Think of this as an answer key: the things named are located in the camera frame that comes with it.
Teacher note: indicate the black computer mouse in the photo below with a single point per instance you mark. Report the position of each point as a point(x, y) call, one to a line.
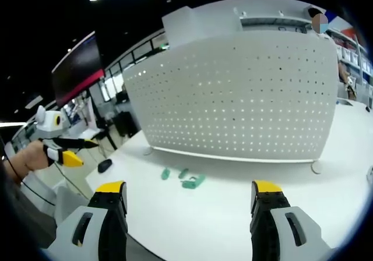
point(104, 165)

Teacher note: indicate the white box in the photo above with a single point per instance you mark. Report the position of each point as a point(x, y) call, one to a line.
point(201, 23)

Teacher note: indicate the white perforated mounting plate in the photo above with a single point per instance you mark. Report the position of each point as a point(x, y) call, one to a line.
point(233, 98)

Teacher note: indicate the white storage shelf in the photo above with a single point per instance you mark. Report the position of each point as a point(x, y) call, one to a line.
point(357, 54)

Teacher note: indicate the green hook assembly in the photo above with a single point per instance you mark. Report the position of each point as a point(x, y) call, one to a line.
point(165, 174)
point(183, 172)
point(193, 182)

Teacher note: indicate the dark wall screen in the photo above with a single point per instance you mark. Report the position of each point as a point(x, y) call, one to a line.
point(78, 71)

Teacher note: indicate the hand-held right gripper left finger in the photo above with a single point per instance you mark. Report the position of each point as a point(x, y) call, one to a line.
point(87, 232)

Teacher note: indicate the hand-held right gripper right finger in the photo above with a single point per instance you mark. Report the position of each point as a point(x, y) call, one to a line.
point(288, 229)

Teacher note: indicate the person's left hand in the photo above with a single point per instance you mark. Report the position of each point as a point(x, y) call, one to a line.
point(33, 157)

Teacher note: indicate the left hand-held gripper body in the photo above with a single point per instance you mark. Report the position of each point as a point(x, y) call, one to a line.
point(48, 125)

